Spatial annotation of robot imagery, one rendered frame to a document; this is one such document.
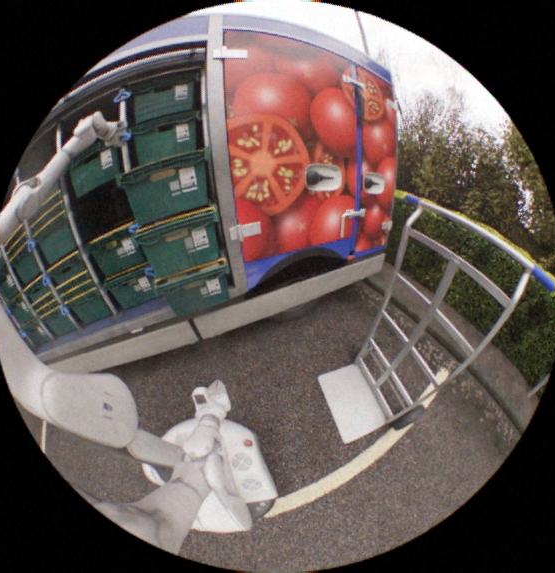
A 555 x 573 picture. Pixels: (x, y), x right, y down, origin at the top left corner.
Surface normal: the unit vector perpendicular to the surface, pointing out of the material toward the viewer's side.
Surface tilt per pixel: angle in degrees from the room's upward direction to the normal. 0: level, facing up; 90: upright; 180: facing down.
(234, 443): 0
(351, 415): 0
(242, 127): 90
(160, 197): 100
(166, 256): 94
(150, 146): 92
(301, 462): 0
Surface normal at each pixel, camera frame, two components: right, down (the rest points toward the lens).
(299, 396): -0.06, -0.80
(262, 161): 0.43, 0.51
